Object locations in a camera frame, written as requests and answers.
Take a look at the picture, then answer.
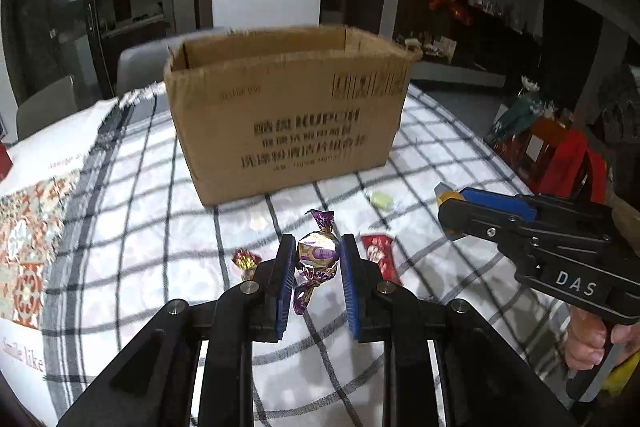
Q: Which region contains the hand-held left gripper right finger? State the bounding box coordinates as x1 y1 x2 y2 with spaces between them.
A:
340 233 576 427

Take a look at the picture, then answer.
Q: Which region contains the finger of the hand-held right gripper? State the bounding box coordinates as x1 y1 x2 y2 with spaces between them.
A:
438 198 541 260
459 187 538 223

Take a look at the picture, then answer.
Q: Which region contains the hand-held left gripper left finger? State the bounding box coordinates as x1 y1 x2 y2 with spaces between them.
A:
57 233 297 427

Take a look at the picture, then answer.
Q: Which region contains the white lettered table cover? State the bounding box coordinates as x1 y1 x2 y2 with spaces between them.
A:
0 94 123 425

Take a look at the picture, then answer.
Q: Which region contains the black white checkered tablecloth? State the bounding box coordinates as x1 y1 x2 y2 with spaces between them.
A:
42 79 621 427

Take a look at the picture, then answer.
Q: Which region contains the light green candy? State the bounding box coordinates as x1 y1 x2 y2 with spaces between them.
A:
367 190 398 209

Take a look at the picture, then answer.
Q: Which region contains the dark sideboard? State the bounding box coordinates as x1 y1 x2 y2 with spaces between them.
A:
395 2 546 72

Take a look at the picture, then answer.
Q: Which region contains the grey chair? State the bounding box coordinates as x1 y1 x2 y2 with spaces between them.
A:
16 74 78 142
117 27 236 98

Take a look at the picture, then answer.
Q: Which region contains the small red snack packet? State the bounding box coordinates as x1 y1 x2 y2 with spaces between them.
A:
360 234 402 286

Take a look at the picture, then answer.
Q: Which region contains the red gift box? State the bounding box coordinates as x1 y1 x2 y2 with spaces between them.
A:
525 117 608 198

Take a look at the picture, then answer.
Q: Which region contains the golden round candy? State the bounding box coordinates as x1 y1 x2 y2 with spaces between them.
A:
434 183 463 208

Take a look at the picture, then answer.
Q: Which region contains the floral patterned table runner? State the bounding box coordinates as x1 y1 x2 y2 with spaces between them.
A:
0 169 83 333

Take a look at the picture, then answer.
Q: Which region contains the white low bench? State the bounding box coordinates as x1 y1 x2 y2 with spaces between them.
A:
410 57 506 90

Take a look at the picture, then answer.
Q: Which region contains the dark sliding glass door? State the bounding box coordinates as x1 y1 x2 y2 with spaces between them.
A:
0 0 216 108

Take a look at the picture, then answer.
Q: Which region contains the flower bouquet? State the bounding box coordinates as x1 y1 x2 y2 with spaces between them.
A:
487 76 558 142

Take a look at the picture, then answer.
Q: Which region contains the brown cardboard box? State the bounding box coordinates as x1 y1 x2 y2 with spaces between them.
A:
163 24 423 208

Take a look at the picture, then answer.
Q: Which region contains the red gold wrapped candy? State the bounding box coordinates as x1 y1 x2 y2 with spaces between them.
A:
231 248 263 282

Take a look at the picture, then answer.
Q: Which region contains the purple gold candy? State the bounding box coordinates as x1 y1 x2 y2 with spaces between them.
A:
292 208 342 317

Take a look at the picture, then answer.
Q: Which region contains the person's right hand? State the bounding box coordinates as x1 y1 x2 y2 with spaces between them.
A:
566 306 640 368

